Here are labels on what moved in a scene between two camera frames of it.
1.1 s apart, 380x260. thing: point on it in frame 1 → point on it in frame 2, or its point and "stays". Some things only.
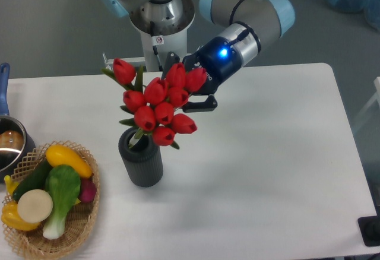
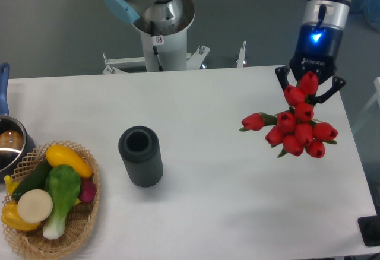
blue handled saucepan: x=16 y=145 stays
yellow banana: x=10 y=184 stays
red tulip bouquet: x=154 y=103 → x=293 y=131
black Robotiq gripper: x=218 y=59 → x=316 y=50
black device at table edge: x=370 y=228 stays
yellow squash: x=57 y=155 stays
